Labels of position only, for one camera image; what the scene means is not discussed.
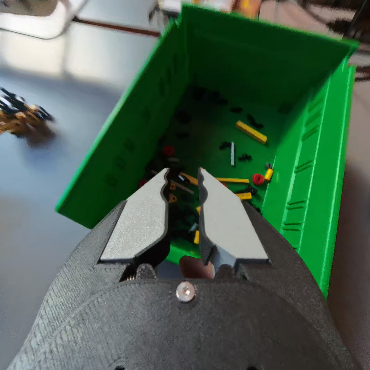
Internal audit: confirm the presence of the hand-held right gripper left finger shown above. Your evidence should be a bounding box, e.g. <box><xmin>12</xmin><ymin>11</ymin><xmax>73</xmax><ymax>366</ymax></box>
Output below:
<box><xmin>99</xmin><ymin>167</ymin><xmax>171</xmax><ymax>269</ymax></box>

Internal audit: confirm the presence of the pile of lego pieces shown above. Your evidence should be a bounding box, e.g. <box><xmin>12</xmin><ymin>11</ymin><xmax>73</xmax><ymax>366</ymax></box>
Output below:
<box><xmin>139</xmin><ymin>85</ymin><xmax>275</xmax><ymax>245</ymax></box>

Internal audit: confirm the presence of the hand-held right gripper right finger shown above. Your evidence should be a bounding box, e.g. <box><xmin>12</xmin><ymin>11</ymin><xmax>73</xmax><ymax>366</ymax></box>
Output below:
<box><xmin>197</xmin><ymin>167</ymin><xmax>270</xmax><ymax>269</ymax></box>

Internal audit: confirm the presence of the lego set cardboard box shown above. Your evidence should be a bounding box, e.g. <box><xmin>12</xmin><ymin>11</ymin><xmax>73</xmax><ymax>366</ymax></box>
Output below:
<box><xmin>231</xmin><ymin>0</ymin><xmax>259</xmax><ymax>19</ymax></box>

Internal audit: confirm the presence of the person's right hand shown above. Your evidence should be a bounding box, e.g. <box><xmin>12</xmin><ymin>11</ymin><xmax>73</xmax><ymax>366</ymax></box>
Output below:
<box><xmin>179</xmin><ymin>256</ymin><xmax>216</xmax><ymax>279</ymax></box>

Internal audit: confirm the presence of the green plastic bin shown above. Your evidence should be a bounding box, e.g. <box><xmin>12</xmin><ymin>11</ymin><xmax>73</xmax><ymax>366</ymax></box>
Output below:
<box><xmin>55</xmin><ymin>4</ymin><xmax>360</xmax><ymax>299</ymax></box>

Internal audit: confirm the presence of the yellow and black lego model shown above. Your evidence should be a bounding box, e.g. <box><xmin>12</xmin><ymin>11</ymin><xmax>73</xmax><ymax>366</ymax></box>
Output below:
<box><xmin>0</xmin><ymin>87</ymin><xmax>55</xmax><ymax>138</ymax></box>

